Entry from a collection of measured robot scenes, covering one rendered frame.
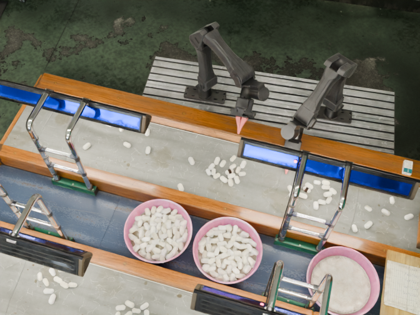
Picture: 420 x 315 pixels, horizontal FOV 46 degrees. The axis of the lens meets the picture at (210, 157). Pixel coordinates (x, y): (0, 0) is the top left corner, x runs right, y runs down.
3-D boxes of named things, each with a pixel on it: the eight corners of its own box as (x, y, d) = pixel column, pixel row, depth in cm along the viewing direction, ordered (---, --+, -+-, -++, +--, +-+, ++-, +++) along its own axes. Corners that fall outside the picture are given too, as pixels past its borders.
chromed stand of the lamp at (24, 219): (30, 228, 203) (-11, 175, 165) (75, 240, 200) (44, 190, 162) (8, 271, 194) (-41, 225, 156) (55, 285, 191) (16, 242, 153)
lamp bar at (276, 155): (242, 139, 182) (242, 128, 176) (414, 181, 173) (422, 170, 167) (236, 157, 178) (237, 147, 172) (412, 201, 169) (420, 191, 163)
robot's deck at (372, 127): (155, 61, 256) (155, 55, 253) (392, 97, 244) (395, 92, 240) (103, 218, 210) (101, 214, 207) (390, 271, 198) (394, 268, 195)
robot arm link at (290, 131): (292, 144, 195) (309, 119, 191) (275, 132, 198) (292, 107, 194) (302, 143, 205) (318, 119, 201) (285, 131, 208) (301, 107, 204)
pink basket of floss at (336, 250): (289, 272, 194) (293, 264, 185) (346, 244, 200) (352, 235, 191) (327, 336, 181) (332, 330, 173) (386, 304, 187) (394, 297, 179)
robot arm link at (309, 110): (307, 128, 199) (351, 62, 188) (290, 115, 202) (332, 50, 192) (317, 127, 209) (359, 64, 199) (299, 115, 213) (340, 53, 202)
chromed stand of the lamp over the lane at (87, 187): (71, 149, 223) (42, 85, 185) (112, 159, 220) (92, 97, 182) (52, 184, 214) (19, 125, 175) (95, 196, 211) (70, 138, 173)
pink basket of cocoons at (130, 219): (140, 202, 209) (137, 191, 201) (200, 218, 206) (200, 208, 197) (117, 260, 196) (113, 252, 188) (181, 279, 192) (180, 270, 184)
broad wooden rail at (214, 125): (54, 95, 251) (43, 71, 235) (419, 184, 224) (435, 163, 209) (43, 114, 245) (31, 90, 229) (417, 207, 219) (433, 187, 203)
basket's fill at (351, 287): (314, 252, 197) (316, 247, 192) (370, 268, 194) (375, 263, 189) (303, 307, 186) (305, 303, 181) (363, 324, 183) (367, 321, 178)
